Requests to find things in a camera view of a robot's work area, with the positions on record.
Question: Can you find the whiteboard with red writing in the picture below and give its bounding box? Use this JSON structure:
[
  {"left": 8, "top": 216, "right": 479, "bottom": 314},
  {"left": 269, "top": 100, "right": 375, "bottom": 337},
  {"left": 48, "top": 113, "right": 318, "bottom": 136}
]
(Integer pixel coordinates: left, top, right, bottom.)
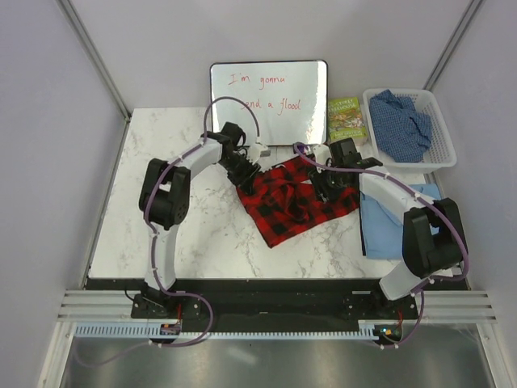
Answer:
[{"left": 210, "top": 60, "right": 328, "bottom": 146}]

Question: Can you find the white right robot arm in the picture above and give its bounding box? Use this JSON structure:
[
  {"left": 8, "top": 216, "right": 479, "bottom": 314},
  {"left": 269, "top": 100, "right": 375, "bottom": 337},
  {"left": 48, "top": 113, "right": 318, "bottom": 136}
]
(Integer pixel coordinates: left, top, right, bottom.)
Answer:
[{"left": 295, "top": 139, "right": 469, "bottom": 318}]

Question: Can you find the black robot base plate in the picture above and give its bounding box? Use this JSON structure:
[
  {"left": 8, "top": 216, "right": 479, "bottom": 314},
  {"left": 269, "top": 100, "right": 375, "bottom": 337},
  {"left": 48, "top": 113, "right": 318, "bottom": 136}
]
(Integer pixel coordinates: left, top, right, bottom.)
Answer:
[{"left": 84, "top": 276, "right": 464, "bottom": 329}]

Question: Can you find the white slotted cable duct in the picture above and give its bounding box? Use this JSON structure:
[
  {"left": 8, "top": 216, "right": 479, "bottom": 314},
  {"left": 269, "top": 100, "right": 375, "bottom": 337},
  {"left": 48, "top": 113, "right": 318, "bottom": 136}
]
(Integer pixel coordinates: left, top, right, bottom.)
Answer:
[{"left": 74, "top": 318, "right": 405, "bottom": 340}]

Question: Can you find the blue checkered shirt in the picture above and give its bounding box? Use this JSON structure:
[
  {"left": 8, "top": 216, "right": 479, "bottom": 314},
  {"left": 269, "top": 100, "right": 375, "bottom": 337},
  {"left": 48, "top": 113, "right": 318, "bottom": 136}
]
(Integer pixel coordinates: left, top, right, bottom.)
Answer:
[{"left": 369, "top": 90, "right": 432, "bottom": 163}]

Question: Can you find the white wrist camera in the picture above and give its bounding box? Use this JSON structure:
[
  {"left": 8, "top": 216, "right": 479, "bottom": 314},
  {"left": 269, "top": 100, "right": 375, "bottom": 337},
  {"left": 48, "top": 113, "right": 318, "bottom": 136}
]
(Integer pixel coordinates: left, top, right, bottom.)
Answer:
[
  {"left": 246, "top": 142, "right": 271, "bottom": 163},
  {"left": 305, "top": 144, "right": 332, "bottom": 173}
]

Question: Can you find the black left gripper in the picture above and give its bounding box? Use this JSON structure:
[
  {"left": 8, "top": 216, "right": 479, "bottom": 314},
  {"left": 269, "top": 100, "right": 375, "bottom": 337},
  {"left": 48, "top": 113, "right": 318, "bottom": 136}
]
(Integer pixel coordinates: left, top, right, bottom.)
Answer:
[{"left": 216, "top": 154, "right": 260, "bottom": 196}]

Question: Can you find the aluminium frame rail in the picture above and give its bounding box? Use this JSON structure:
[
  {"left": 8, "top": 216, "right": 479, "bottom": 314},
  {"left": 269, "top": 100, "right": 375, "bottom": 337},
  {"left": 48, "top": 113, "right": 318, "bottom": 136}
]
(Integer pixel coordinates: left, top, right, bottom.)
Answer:
[{"left": 56, "top": 0, "right": 132, "bottom": 123}]

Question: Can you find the white plastic basket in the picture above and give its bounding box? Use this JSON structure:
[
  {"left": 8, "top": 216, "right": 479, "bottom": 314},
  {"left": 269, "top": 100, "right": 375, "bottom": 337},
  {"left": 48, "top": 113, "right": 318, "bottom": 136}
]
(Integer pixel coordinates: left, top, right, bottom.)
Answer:
[{"left": 363, "top": 88, "right": 457, "bottom": 175}]

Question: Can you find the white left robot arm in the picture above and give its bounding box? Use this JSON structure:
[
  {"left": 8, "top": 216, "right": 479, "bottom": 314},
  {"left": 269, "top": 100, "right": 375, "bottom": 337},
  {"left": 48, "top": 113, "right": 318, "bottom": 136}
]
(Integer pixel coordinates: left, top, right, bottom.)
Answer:
[{"left": 138, "top": 122, "right": 269, "bottom": 318}]

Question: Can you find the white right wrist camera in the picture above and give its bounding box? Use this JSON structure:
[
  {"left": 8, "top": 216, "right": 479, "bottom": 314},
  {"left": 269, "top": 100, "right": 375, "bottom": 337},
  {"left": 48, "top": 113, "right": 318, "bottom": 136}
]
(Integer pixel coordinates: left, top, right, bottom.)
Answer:
[{"left": 305, "top": 144, "right": 332, "bottom": 173}]

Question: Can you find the green children's book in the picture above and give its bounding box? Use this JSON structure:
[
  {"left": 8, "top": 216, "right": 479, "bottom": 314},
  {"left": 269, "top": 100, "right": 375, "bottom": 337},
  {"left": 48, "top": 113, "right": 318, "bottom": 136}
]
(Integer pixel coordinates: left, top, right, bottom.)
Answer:
[{"left": 327, "top": 97, "right": 368, "bottom": 146}]

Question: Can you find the folded light blue shirt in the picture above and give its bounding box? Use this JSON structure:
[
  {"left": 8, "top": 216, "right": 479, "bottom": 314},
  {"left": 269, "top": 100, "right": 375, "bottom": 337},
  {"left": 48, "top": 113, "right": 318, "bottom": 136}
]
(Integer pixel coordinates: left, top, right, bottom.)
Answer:
[{"left": 360, "top": 179, "right": 441, "bottom": 259}]

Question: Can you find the red black plaid shirt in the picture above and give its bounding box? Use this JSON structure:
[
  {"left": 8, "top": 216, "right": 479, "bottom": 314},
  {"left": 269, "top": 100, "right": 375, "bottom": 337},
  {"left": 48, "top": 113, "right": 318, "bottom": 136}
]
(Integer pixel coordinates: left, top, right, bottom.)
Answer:
[{"left": 237, "top": 157, "right": 359, "bottom": 248}]

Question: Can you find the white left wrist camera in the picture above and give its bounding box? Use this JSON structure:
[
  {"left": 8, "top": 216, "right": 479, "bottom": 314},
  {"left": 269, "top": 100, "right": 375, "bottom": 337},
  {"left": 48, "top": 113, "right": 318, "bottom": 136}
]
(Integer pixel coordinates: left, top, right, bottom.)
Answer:
[{"left": 246, "top": 142, "right": 271, "bottom": 163}]

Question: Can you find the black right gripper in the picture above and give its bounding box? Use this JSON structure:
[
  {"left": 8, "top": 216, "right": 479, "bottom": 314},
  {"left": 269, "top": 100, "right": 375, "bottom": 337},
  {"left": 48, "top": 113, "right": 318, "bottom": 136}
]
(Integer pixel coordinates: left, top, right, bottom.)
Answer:
[{"left": 307, "top": 160, "right": 347, "bottom": 204}]

